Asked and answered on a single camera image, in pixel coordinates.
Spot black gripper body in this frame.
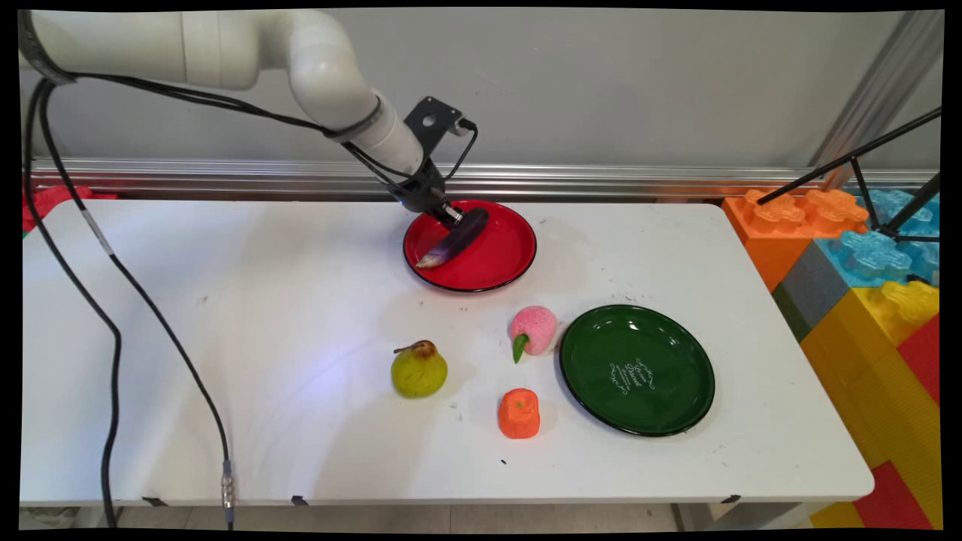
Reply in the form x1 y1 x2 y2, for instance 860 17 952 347
389 167 453 220

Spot purple toy eggplant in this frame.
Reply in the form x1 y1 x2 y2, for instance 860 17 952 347
416 208 490 270

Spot orange toy fruit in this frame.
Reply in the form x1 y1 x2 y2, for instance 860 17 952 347
497 388 542 440

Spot red plate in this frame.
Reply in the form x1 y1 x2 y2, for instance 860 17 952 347
403 200 537 293

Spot pink toy peach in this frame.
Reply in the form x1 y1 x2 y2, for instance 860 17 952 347
510 305 558 365

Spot green toy pear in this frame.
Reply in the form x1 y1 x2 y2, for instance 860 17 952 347
390 340 449 399

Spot green plate with white print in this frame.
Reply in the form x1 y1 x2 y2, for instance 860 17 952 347
558 304 715 437

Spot orange giant building block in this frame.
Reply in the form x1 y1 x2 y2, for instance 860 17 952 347
721 188 870 292

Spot red giant building block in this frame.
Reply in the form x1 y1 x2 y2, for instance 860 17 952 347
23 186 119 234
897 314 942 408
853 460 937 530

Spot grey giant building block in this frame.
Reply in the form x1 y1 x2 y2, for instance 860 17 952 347
773 239 854 343

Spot black tripod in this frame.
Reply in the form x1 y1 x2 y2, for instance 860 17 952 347
758 107 942 243

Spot blue giant building block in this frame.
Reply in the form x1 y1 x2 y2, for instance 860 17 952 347
815 189 942 288

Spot yellow giant building block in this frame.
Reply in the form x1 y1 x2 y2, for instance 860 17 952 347
800 280 942 529

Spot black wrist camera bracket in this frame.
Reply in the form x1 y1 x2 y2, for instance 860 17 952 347
403 95 473 181

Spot grey cable strap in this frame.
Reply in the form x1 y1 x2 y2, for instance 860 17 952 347
19 11 77 86
323 94 385 144

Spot horizontal aluminium rail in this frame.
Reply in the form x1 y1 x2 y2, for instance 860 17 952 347
23 156 940 202

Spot black cable with silver connector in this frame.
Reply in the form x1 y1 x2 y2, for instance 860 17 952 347
38 71 452 525

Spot thick black cable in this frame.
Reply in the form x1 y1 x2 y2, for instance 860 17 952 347
23 71 479 528

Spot slanted aluminium post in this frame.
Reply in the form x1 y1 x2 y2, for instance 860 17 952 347
810 11 944 189

